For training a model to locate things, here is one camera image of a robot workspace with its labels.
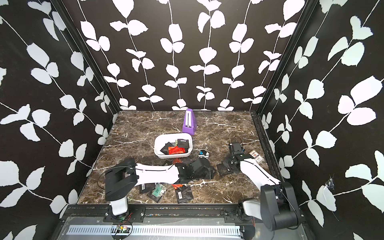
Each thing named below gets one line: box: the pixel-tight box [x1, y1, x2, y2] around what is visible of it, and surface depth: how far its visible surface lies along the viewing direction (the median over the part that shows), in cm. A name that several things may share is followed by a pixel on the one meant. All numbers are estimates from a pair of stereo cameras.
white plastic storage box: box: [154, 133, 193, 159], surface depth 100 cm
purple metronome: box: [182, 108, 198, 135], surface depth 103 cm
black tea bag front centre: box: [175, 185, 193, 204], surface depth 82 cm
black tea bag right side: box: [216, 163, 234, 176], surface depth 91 cm
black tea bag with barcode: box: [160, 141, 175, 155], surface depth 97 cm
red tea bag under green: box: [172, 184, 184, 190], surface depth 83 cm
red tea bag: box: [168, 146, 186, 155], surface depth 97 cm
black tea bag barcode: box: [177, 139, 190, 153], surface depth 100 cm
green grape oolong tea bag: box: [151, 182, 167, 198], surface depth 83 cm
